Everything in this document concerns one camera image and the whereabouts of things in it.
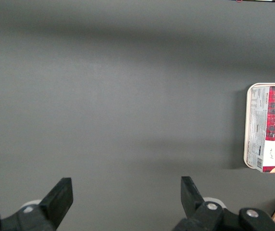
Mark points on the red tartan cookie box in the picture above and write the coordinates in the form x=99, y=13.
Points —
x=273, y=113

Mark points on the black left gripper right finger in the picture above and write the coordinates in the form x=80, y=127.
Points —
x=200, y=214

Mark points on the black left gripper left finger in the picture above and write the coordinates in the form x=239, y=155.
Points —
x=53, y=204

